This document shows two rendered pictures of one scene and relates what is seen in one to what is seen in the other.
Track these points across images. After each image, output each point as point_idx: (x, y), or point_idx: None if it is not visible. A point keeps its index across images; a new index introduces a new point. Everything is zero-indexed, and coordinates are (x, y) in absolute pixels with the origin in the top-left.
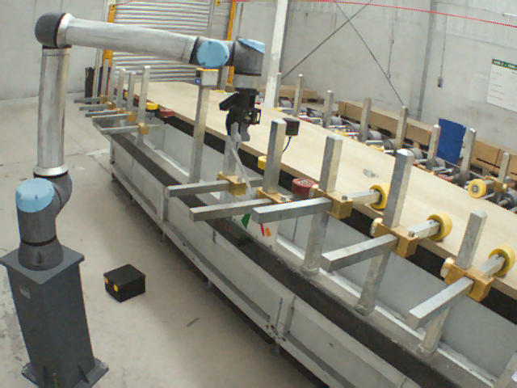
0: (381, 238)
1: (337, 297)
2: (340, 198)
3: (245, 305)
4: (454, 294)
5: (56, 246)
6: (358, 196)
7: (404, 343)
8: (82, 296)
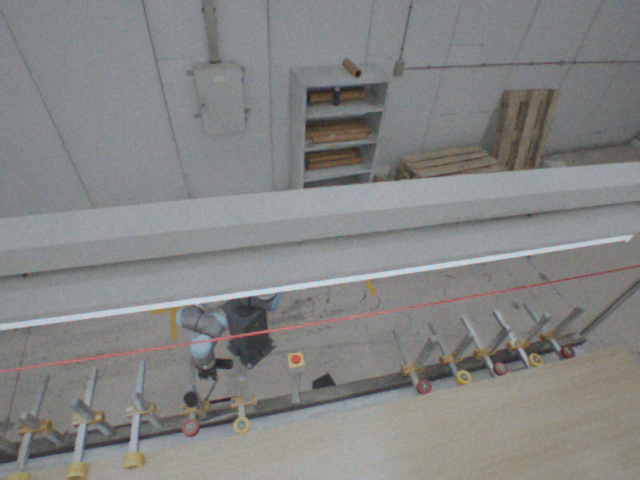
0: (87, 403)
1: (130, 425)
2: (130, 408)
3: None
4: (34, 401)
5: (237, 309)
6: (132, 428)
7: (76, 434)
8: (243, 336)
